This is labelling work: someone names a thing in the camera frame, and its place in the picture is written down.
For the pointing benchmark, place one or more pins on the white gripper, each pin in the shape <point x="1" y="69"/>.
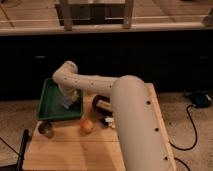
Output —
<point x="69" y="94"/>

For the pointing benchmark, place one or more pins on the blue sponge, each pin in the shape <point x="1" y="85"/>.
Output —
<point x="67" y="103"/>

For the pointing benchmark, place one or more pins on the green plastic tray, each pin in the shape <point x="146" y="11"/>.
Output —
<point x="50" y="105"/>

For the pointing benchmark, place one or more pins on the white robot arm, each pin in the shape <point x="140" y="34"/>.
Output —
<point x="141" y="139"/>

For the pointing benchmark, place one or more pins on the small grey metal cup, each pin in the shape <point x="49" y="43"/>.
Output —
<point x="46" y="129"/>

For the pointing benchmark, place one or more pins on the banana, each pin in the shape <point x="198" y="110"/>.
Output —
<point x="112" y="125"/>

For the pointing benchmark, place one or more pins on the black pole left edge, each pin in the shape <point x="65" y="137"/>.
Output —
<point x="24" y="141"/>

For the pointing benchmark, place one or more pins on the dark blue floor device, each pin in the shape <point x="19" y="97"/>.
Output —
<point x="199" y="99"/>

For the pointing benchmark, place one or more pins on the black handled knife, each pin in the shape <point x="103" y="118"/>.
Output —
<point x="107" y="120"/>

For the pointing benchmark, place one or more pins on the wooden frame in background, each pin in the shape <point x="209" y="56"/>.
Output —
<point x="94" y="12"/>

